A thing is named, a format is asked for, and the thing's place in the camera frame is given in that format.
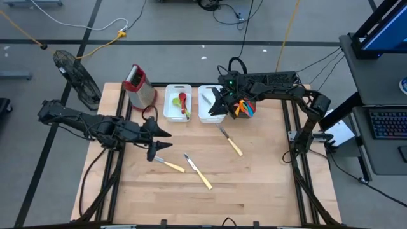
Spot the black computer monitor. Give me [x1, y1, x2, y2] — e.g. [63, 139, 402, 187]
[351, 0, 407, 60]

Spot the black perforated box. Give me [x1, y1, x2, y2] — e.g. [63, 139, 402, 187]
[217, 71, 301, 85]

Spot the black floor cable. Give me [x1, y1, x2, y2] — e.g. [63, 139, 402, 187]
[329, 151, 406, 205]

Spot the black backlit keyboard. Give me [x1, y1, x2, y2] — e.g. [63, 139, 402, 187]
[370, 109, 407, 138]

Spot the yellow extension cable with plug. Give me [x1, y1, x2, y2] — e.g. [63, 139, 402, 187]
[0, 9, 127, 61]

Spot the yellow hanging cable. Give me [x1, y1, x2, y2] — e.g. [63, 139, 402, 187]
[275, 0, 301, 73]

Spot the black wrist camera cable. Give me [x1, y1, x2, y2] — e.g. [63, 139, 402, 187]
[141, 104, 159, 124]

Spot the orange silicone spatula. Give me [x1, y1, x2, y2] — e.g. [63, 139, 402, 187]
[238, 99, 252, 116]

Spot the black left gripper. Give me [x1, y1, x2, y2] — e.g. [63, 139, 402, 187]
[136, 116, 174, 162]

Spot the red handled metal box grater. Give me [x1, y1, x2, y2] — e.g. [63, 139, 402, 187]
[121, 63, 158, 113]

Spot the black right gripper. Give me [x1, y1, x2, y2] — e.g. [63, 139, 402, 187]
[207, 83, 256, 116]

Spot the thin black cable loop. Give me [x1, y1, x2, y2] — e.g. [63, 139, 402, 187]
[221, 216, 238, 227]

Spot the grey computer cart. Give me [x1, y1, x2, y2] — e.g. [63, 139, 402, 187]
[319, 31, 407, 182]

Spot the black looped cable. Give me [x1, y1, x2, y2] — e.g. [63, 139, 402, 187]
[227, 56, 248, 76]

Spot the red silicone spoon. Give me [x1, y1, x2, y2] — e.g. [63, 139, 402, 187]
[178, 92, 188, 115]

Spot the black floor fan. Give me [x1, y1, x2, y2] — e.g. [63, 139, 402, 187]
[52, 50, 102, 112]

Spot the white paper sheet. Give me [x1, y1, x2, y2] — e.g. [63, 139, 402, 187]
[317, 109, 356, 148]

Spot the grey metal floor base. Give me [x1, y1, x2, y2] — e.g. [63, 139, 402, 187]
[0, 71, 33, 81]
[3, 0, 64, 8]

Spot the green silicone spoon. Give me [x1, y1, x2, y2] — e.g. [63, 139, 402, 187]
[172, 97, 191, 120]

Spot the white cable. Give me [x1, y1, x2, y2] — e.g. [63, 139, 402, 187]
[30, 0, 129, 32]

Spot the white plastic bin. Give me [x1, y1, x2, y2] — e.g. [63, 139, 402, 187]
[198, 85, 226, 124]
[163, 83, 193, 123]

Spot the black cable tangle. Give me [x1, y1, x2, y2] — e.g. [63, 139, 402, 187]
[197, 0, 265, 31]

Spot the black computer mouse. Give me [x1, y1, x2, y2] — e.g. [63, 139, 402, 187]
[397, 144, 407, 163]

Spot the grey translucent plastic bin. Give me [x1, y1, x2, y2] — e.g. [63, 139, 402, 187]
[228, 98, 258, 120]

